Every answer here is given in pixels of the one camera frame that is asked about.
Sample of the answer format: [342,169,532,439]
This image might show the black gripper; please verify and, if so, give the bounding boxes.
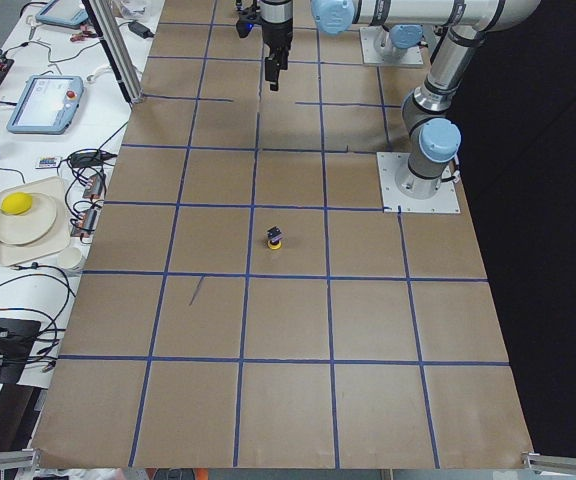
[259,0,293,92]

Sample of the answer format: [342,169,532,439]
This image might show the yellow push button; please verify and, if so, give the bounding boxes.
[266,226,283,250]

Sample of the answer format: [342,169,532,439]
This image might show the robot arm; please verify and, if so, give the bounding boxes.
[311,0,539,200]
[241,1,423,91]

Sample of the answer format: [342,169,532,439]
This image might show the black power adapter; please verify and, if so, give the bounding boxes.
[128,20,154,39]

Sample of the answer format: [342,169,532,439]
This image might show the far teach pendant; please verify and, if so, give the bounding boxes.
[35,0,88,29]

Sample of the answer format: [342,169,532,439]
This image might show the teach pendant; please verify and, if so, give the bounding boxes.
[7,75,84,135]
[35,0,88,29]

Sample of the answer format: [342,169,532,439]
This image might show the near teach pendant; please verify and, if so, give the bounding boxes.
[7,75,84,135]

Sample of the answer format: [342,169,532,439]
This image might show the brown paper table cover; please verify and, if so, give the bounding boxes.
[33,1,531,469]

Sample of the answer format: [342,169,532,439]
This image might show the white paper cup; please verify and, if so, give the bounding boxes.
[57,247,86,275]

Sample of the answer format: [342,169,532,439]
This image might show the yellow lemon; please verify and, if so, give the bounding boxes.
[0,192,33,215]

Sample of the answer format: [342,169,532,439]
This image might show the cream round plate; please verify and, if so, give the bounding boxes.
[0,193,57,245]

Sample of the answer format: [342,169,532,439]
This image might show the cream square tray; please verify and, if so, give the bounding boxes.
[0,176,70,267]

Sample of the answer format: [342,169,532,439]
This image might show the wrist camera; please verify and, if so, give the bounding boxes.
[235,14,257,39]

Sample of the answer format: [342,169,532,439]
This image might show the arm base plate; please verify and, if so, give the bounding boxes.
[360,24,424,68]
[377,152,461,214]

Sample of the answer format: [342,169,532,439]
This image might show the aluminium frame post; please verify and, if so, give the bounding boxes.
[82,0,143,104]

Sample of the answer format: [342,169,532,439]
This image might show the black camera stand base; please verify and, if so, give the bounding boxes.
[0,318,41,384]

